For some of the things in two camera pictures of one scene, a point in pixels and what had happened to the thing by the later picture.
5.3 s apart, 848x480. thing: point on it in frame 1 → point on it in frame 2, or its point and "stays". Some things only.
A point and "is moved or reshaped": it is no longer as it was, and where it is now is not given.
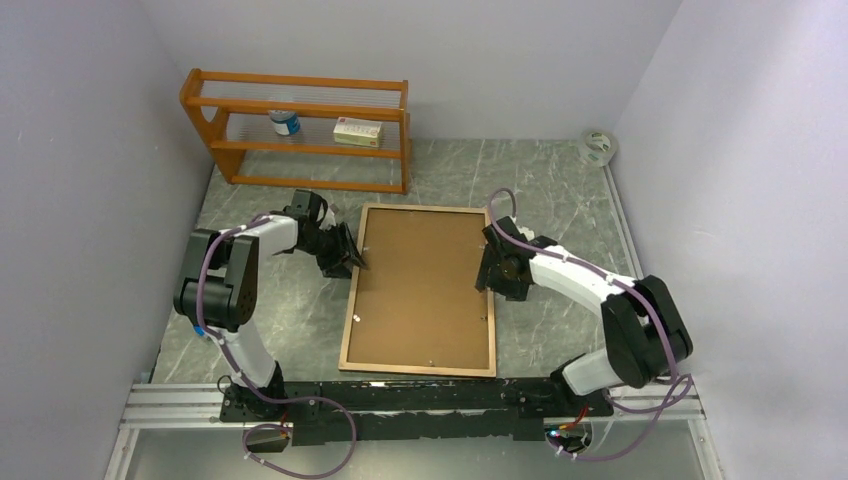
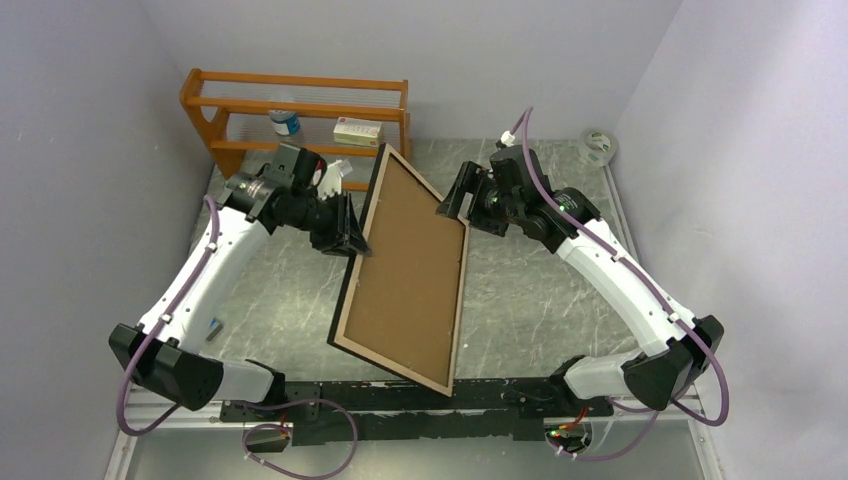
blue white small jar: (285, 122) stays
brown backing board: (417, 303) is moved or reshaped
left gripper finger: (351, 255) → (350, 236)
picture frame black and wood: (416, 308) is moved or reshaped
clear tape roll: (597, 148) stays
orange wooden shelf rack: (239, 113) stays
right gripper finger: (492, 248) → (469, 180)
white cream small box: (360, 132) stays
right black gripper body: (501, 282) → (494, 210)
